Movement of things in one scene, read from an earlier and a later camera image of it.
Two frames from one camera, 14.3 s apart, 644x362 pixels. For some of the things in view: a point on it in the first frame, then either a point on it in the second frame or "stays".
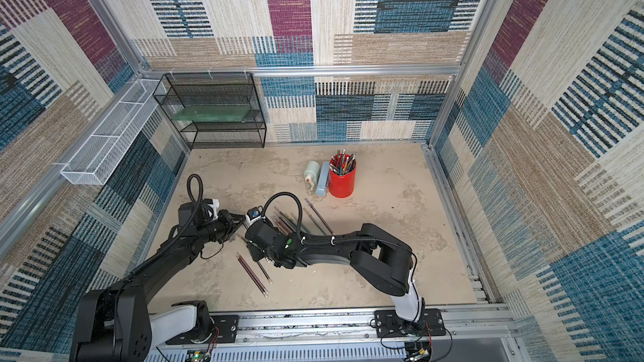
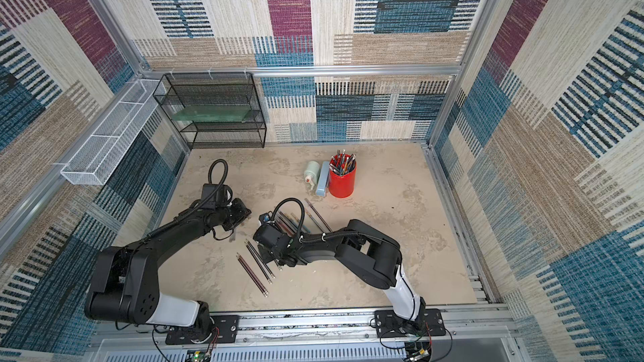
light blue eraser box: [323, 179] stays
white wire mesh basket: [99, 156] stays
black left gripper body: [222, 228] -> [232, 215]
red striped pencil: [253, 275] stays
